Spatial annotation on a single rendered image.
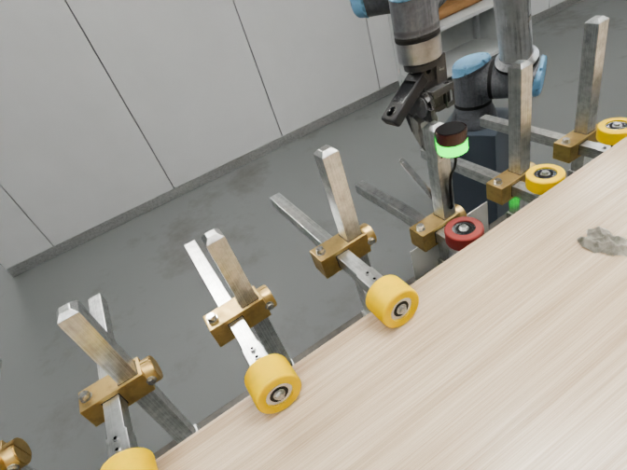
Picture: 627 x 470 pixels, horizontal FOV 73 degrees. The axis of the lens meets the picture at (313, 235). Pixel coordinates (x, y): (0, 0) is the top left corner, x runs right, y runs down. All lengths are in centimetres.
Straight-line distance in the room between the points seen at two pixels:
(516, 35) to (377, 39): 235
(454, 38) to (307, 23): 148
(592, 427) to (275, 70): 326
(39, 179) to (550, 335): 333
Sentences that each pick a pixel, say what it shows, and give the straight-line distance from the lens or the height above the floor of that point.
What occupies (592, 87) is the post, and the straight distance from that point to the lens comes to 131.
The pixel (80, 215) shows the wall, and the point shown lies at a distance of 369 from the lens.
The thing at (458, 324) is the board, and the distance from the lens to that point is 78.
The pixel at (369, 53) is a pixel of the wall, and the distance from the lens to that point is 395.
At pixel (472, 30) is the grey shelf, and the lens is 459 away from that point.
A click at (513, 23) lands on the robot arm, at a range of 171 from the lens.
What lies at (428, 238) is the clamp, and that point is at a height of 86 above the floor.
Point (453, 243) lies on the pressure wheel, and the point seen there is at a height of 89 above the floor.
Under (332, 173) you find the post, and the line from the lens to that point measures 78.
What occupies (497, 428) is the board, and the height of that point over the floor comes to 90.
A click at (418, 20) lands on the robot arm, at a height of 129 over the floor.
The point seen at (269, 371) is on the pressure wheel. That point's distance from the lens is 70.
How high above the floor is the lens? 152
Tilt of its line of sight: 36 degrees down
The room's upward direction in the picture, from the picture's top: 20 degrees counter-clockwise
